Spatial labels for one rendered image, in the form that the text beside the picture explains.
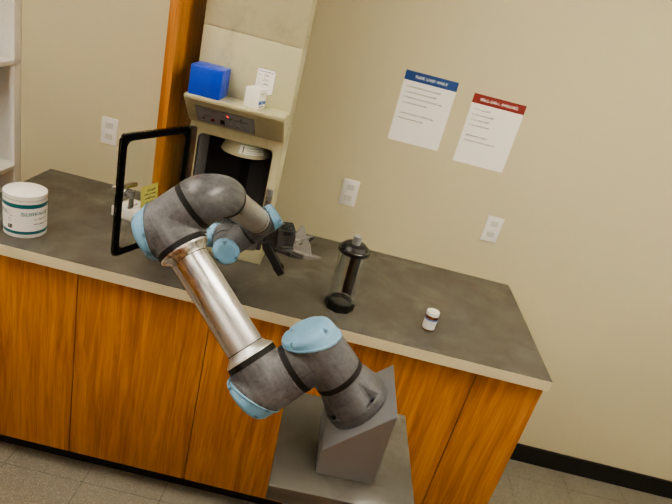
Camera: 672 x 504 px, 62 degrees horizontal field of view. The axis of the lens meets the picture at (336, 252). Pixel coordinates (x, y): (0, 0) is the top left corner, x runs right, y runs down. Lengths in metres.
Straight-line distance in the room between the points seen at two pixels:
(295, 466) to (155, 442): 1.06
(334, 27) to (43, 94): 1.24
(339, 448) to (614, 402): 2.01
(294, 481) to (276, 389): 0.21
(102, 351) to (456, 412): 1.24
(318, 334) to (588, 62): 1.62
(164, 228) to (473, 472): 1.46
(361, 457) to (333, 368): 0.21
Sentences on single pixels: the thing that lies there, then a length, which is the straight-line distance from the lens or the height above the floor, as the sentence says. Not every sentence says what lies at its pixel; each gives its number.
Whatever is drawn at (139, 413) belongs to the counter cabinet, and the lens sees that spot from 2.23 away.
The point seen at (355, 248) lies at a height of 1.18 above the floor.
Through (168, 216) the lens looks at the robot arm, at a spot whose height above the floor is 1.38.
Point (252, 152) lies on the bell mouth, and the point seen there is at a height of 1.34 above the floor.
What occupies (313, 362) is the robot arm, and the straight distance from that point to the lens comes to 1.18.
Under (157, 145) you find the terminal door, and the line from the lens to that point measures 1.85.
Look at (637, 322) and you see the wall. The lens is 2.85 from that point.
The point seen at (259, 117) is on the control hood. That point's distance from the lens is 1.79.
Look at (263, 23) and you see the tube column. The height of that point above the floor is 1.75.
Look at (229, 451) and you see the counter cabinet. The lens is 2.23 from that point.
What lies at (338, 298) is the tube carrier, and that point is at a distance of 1.85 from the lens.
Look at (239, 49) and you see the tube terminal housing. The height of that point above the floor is 1.66.
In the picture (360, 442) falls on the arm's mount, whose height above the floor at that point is 1.05.
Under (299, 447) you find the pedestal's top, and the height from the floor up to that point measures 0.94.
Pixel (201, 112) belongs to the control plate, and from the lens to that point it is 1.88.
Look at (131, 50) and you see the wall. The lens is 2.47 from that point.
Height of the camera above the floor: 1.87
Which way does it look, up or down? 24 degrees down
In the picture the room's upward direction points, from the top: 15 degrees clockwise
